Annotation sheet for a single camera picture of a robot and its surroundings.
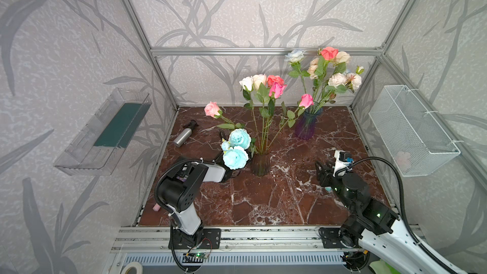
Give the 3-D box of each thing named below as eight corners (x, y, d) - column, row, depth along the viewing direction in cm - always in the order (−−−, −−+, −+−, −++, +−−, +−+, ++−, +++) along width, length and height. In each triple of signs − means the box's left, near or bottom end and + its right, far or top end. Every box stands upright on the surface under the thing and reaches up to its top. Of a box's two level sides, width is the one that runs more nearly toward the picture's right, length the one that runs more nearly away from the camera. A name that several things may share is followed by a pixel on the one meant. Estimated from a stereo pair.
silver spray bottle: (173, 145, 105) (171, 141, 102) (191, 122, 115) (190, 118, 113) (181, 148, 103) (179, 144, 101) (199, 124, 114) (197, 121, 112)
